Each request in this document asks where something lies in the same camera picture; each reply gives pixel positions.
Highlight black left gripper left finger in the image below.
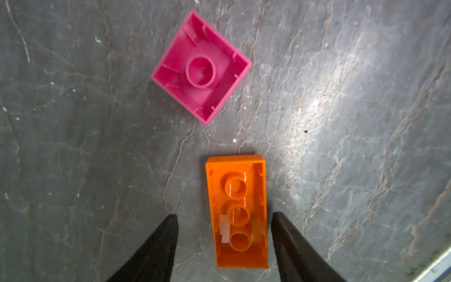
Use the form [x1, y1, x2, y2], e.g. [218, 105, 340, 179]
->
[108, 214, 179, 282]

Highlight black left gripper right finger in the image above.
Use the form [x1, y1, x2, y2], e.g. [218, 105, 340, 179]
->
[271, 211, 345, 282]

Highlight orange lego brick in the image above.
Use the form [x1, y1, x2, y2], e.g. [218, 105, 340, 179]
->
[206, 155, 268, 269]

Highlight magenta lego brick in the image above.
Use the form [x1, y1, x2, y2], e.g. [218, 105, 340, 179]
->
[152, 10, 252, 125]

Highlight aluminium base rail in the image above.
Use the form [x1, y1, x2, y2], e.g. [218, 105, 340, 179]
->
[412, 245, 451, 282]

